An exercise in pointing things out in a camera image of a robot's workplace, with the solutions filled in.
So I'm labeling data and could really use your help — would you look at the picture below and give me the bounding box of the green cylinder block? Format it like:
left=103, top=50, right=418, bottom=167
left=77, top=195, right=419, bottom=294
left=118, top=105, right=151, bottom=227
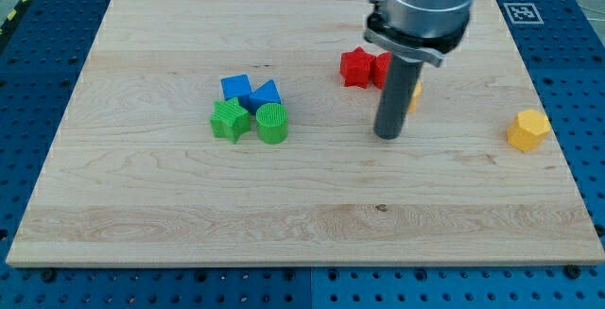
left=255, top=103, right=288, bottom=145

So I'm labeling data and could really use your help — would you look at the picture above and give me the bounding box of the wooden board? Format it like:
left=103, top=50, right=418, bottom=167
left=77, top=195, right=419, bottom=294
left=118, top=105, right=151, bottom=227
left=7, top=0, right=604, bottom=267

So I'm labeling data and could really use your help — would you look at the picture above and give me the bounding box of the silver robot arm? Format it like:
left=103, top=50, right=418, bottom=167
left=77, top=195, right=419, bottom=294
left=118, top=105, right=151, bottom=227
left=363, top=0, right=474, bottom=67

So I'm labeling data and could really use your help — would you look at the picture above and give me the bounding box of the blue triangle block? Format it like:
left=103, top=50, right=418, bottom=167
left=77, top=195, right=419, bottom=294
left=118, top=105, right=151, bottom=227
left=250, top=79, right=282, bottom=114

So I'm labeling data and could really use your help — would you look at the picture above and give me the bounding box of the yellow hexagon block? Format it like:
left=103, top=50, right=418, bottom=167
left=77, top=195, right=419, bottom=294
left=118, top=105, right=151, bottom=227
left=506, top=109, right=551, bottom=152

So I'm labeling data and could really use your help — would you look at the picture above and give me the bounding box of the white fiducial marker tag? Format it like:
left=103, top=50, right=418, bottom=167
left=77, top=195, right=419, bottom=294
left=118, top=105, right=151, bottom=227
left=504, top=2, right=544, bottom=25

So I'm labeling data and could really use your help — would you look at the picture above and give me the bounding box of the blue cube block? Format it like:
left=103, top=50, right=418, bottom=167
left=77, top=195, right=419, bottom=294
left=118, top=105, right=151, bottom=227
left=221, top=75, right=251, bottom=109

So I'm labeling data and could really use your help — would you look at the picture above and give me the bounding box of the green star block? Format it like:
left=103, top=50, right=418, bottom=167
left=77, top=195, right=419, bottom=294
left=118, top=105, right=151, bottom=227
left=210, top=97, right=251, bottom=144

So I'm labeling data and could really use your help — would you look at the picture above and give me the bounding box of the yellow heart block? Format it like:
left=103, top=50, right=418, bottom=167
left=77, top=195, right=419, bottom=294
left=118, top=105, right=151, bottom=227
left=407, top=80, right=423, bottom=113

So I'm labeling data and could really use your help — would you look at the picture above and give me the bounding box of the red star block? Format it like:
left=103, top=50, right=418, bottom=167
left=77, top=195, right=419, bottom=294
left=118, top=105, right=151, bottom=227
left=339, top=46, right=376, bottom=89

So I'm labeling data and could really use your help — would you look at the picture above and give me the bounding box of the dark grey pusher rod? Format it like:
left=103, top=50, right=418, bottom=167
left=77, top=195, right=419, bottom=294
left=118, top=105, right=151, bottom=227
left=373, top=56, right=424, bottom=140

